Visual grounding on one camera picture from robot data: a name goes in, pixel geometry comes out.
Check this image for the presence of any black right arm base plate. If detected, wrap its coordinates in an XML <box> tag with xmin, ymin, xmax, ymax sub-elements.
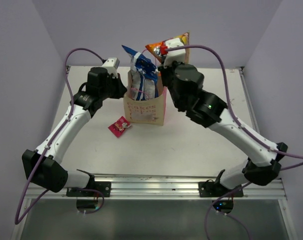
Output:
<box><xmin>198</xmin><ymin>179</ymin><xmax>232</xmax><ymax>198</ymax></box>

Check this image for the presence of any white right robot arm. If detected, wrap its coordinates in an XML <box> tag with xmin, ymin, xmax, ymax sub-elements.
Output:
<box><xmin>158</xmin><ymin>61</ymin><xmax>288</xmax><ymax>197</ymax></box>

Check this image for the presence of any small pink snack packet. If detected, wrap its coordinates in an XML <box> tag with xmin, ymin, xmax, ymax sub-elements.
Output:
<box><xmin>108</xmin><ymin>116</ymin><xmax>132</xmax><ymax>138</ymax></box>

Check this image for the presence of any blue chips bag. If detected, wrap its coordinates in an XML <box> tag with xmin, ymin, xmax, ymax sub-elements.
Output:
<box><xmin>122</xmin><ymin>45</ymin><xmax>159</xmax><ymax>101</ymax></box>

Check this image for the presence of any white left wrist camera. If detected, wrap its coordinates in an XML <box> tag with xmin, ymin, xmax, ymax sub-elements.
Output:
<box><xmin>101</xmin><ymin>57</ymin><xmax>120</xmax><ymax>78</ymax></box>

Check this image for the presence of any aluminium table edge rail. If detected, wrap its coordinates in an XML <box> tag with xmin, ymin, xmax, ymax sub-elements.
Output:
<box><xmin>23</xmin><ymin>172</ymin><xmax>287</xmax><ymax>201</ymax></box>

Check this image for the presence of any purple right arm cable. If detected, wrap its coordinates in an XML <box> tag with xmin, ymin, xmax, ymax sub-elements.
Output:
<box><xmin>166</xmin><ymin>44</ymin><xmax>303</xmax><ymax>240</ymax></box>

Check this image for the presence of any Fox's fruit candy bag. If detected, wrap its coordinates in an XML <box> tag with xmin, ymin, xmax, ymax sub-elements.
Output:
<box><xmin>145</xmin><ymin>31</ymin><xmax>190</xmax><ymax>63</ymax></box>

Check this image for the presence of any beige Cakes paper bag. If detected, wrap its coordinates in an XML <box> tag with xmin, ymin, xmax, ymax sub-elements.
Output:
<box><xmin>123</xmin><ymin>68</ymin><xmax>167</xmax><ymax>126</ymax></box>

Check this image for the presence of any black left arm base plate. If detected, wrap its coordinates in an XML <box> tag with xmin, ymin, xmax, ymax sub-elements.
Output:
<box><xmin>66</xmin><ymin>181</ymin><xmax>112</xmax><ymax>198</ymax></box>

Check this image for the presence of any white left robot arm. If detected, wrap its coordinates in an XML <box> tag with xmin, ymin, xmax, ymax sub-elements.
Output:
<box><xmin>22</xmin><ymin>63</ymin><xmax>127</xmax><ymax>197</ymax></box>

